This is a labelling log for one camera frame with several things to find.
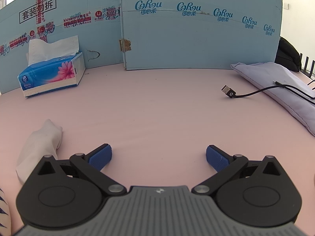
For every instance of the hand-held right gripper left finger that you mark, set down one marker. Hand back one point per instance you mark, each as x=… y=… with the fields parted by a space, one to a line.
x=101 y=157

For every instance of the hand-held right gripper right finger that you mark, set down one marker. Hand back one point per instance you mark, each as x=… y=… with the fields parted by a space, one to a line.
x=217 y=158

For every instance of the white cloth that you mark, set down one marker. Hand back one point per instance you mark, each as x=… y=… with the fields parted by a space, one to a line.
x=41 y=140

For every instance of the lavender pillow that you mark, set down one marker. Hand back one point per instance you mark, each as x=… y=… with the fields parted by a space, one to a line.
x=295 y=110

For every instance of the blue tissue pack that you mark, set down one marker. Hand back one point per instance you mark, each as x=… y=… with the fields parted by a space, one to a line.
x=49 y=73

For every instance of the blue cardboard panel red print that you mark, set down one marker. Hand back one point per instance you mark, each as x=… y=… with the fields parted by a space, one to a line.
x=81 y=39

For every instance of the black bag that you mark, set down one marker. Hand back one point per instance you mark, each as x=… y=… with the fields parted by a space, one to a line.
x=288 y=54

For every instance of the black router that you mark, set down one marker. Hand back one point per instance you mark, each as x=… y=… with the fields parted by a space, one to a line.
x=311 y=68

